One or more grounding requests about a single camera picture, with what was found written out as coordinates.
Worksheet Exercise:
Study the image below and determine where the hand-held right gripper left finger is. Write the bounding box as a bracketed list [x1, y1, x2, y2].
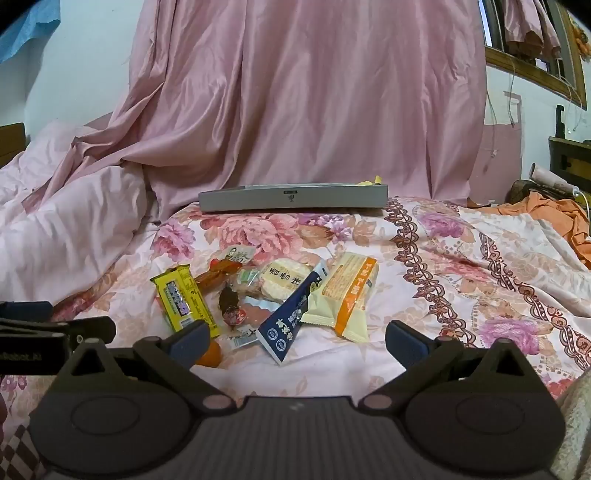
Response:
[55, 319, 236, 412]

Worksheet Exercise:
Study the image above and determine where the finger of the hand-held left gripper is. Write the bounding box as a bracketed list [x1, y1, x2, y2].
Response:
[0, 301, 54, 320]
[0, 316, 116, 347]

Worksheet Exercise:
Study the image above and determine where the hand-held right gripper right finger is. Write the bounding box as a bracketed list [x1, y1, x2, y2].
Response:
[358, 319, 539, 412]

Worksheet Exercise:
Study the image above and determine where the tangerine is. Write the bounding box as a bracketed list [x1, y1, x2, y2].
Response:
[199, 340, 223, 368]

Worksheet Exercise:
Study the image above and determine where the yellow snack packet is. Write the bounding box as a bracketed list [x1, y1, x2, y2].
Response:
[151, 264, 223, 337]

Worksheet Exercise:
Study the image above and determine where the small white packet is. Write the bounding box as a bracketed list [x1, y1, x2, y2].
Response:
[224, 329, 259, 350]

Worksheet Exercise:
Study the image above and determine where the dark brown snack packet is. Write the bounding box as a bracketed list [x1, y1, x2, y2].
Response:
[218, 285, 247, 328]

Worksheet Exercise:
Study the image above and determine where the orange-red snack packet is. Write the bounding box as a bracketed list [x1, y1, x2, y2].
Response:
[193, 258, 243, 292]

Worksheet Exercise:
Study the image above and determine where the pale yellow cake packet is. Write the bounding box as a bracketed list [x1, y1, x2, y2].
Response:
[301, 251, 380, 343]

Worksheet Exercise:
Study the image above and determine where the navy blue snack packet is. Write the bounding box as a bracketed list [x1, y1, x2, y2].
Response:
[256, 260, 329, 366]

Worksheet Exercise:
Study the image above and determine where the small figure-print snack packet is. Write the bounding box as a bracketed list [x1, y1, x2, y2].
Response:
[221, 246, 256, 267]

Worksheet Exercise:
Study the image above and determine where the round rice cracker packet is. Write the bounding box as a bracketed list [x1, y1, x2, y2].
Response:
[259, 260, 317, 304]

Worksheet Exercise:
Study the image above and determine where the grey cardboard box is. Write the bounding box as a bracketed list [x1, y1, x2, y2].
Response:
[198, 183, 389, 213]

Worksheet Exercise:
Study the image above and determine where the floral bedsheet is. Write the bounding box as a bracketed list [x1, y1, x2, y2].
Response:
[0, 196, 591, 480]

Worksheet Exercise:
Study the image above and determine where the wooden headboard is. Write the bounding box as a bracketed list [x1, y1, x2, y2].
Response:
[0, 122, 26, 168]

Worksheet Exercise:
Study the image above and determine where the beige fleece blanket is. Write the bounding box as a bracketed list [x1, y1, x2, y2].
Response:
[551, 369, 591, 480]

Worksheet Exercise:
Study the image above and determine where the dark brown bag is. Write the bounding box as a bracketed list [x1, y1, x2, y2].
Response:
[509, 179, 539, 205]

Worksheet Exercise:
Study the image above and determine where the orange cloth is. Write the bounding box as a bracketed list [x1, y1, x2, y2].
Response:
[471, 191, 591, 271]

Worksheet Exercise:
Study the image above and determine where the pink board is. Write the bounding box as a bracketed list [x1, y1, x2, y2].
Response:
[466, 92, 523, 206]

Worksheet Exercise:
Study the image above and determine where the rolled paper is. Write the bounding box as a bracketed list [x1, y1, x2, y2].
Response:
[529, 162, 580, 197]

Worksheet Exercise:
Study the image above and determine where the pink satin curtain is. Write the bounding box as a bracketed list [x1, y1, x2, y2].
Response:
[34, 0, 488, 232]

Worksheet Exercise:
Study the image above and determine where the blue cloth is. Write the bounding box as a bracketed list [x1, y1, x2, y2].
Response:
[0, 0, 62, 63]

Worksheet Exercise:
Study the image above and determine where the pink window curtain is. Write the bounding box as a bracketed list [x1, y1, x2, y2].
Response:
[503, 0, 561, 58]

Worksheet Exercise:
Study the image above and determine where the wooden window frame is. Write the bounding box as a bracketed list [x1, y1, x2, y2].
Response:
[480, 0, 588, 112]

